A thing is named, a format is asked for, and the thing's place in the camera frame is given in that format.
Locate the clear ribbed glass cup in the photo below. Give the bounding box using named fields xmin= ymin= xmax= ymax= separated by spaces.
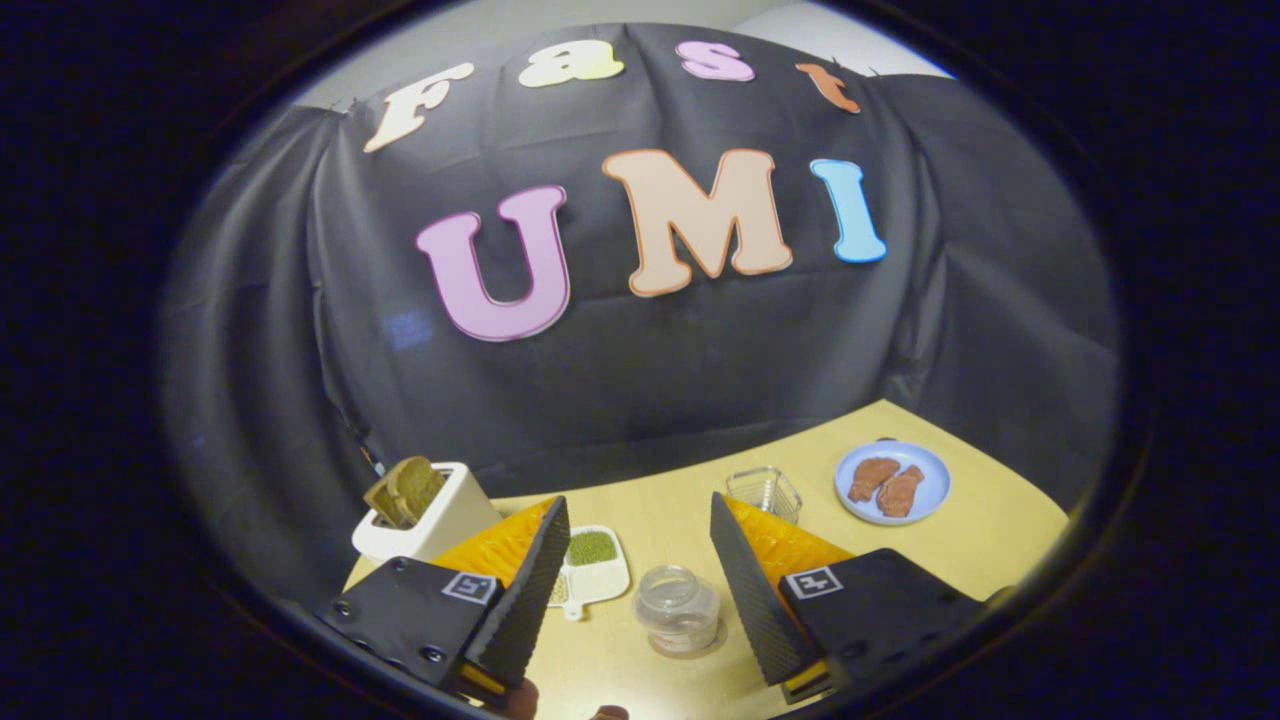
xmin=725 ymin=466 xmax=803 ymax=526

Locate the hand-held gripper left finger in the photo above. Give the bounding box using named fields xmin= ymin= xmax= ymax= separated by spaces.
xmin=318 ymin=495 xmax=572 ymax=701

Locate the wooden table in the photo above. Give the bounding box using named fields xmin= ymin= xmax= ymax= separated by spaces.
xmin=343 ymin=400 xmax=1071 ymax=720

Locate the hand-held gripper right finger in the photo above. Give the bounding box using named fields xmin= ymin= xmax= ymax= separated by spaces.
xmin=710 ymin=491 xmax=986 ymax=703

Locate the white divided grain dish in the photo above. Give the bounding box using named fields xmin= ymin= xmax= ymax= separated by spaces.
xmin=548 ymin=525 xmax=632 ymax=621

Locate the light blue plate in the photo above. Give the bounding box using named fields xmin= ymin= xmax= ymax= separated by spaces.
xmin=834 ymin=441 xmax=952 ymax=527

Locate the black backdrop cloth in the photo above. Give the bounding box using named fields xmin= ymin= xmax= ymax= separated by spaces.
xmin=160 ymin=22 xmax=1119 ymax=601

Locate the brown meat piece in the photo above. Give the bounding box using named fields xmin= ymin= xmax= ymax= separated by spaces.
xmin=848 ymin=457 xmax=901 ymax=503
xmin=876 ymin=465 xmax=925 ymax=518

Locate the clear glass bottle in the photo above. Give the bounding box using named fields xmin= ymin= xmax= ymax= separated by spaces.
xmin=632 ymin=565 xmax=722 ymax=656

